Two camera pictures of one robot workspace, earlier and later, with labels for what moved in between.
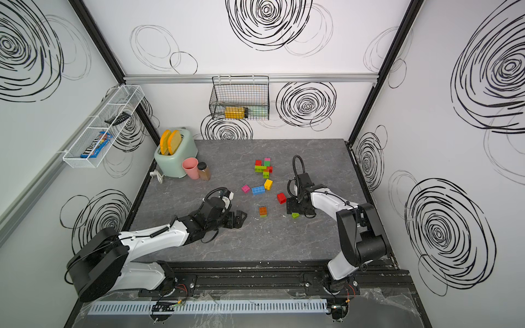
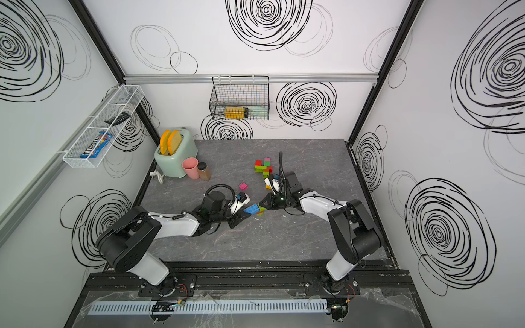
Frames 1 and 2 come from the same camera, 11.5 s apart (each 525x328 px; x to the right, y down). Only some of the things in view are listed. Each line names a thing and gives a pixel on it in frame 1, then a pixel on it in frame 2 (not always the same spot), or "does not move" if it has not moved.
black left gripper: (239, 221) does not move
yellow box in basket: (234, 113) does not move
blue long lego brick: (258, 190) → (253, 209)
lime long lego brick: (260, 168) does not move
